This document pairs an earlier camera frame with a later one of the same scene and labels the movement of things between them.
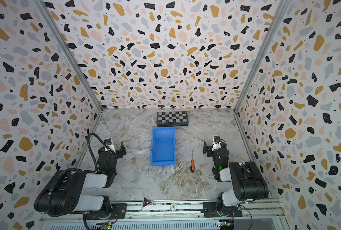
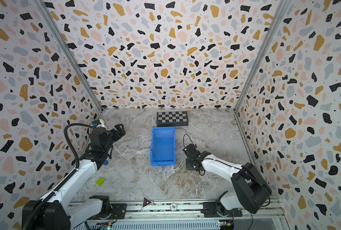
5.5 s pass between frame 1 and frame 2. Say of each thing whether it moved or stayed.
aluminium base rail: stayed
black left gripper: moved
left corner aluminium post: stayed
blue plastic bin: stayed
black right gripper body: moved
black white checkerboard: stayed
